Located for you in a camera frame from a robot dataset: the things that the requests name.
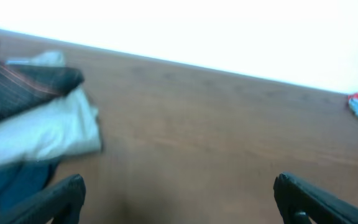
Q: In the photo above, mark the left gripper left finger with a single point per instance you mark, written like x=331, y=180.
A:
x=58, y=204

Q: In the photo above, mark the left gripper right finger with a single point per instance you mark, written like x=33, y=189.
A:
x=299, y=201

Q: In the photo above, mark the black printed cycling jersey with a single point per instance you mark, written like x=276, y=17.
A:
x=23, y=87

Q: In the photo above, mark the folded navy blue garment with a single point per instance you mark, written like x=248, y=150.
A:
x=22, y=180

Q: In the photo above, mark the folded beige trousers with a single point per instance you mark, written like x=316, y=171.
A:
x=63, y=127

